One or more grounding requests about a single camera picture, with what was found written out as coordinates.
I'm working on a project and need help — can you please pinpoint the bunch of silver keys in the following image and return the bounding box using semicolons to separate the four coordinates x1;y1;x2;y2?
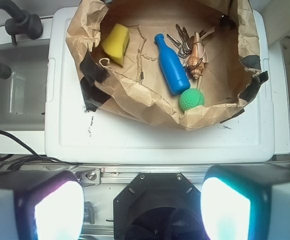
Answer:
167;24;194;59

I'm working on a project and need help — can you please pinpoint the crumpled brown paper bag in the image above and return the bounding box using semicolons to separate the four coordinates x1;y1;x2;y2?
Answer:
65;0;269;131

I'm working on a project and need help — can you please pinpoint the black curved faucet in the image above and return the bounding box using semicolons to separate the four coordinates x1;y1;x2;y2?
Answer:
0;0;43;80

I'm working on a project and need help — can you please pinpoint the brown spiral seashell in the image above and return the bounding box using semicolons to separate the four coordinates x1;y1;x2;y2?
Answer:
187;32;209;80

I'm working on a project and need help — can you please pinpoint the white plastic bin lid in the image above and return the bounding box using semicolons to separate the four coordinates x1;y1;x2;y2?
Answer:
44;7;275;165

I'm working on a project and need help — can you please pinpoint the blue plastic bottle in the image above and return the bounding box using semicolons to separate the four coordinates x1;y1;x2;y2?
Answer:
154;33;190;95

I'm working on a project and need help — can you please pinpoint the green dimpled ball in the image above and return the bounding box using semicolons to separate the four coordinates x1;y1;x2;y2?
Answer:
179;88;205;111

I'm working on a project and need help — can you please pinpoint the gripper right finger with light pad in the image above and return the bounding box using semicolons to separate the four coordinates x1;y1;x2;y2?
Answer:
201;164;290;240

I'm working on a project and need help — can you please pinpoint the aluminium extrusion rail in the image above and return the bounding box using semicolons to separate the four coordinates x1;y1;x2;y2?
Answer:
72;165;210;185

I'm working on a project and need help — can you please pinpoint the black octagonal mount plate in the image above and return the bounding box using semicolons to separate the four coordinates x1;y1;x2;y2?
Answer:
113;172;207;240

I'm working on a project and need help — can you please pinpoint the gripper left finger with light pad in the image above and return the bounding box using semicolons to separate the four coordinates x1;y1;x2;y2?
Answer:
0;170;84;240

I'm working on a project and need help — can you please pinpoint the grey sink basin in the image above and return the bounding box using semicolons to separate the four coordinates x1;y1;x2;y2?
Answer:
0;39;49;131

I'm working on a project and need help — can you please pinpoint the yellow green sponge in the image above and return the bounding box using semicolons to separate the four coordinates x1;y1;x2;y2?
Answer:
101;23;129;66

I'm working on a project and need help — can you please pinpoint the black cable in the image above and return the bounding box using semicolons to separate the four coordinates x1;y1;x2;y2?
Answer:
0;126;78;173

